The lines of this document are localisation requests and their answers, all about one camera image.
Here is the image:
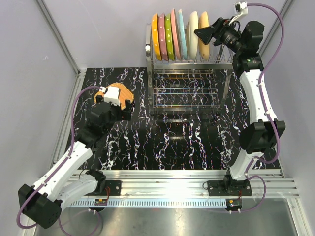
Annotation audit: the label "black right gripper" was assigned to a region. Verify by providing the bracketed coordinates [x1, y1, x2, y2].
[193, 17, 244, 54]

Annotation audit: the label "yellow-orange round plate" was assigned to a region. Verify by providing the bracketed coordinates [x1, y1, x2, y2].
[198, 11, 210, 60]

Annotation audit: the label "cream white round plate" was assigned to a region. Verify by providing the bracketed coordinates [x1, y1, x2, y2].
[187, 11, 198, 61]

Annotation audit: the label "beige blue leaf plate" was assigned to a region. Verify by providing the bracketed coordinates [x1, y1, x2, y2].
[178, 9, 189, 60]

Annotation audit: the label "beige pink leaf plate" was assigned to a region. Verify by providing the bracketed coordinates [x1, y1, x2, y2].
[171, 8, 182, 60]

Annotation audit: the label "yellow-green dotted scalloped plate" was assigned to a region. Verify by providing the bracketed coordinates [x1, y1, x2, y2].
[165, 13, 175, 61]

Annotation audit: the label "pink dotted scalloped plate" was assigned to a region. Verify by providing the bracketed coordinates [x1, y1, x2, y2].
[158, 13, 168, 61]

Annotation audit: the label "orange dotted scalloped plate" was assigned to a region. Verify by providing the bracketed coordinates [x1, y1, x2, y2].
[151, 13, 162, 60]

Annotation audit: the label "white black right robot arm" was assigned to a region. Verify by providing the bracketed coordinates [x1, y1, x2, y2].
[194, 18, 286, 196]

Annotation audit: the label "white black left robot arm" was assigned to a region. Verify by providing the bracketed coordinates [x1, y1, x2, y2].
[16, 100, 133, 229]

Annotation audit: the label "tan plates under leaf plate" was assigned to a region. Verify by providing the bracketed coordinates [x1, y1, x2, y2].
[94, 83, 134, 111]

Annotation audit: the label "stainless steel dish rack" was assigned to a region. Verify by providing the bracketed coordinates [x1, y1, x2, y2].
[145, 24, 233, 115]

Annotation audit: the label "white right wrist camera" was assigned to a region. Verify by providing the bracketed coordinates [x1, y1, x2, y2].
[229, 1, 248, 25]

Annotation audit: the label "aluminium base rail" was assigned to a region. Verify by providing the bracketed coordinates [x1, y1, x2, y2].
[104, 169, 299, 198]

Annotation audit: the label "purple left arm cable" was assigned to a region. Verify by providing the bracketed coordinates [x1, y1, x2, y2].
[16, 86, 104, 236]

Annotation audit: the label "white slotted cable duct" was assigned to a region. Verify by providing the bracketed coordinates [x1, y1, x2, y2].
[70, 197, 227, 208]

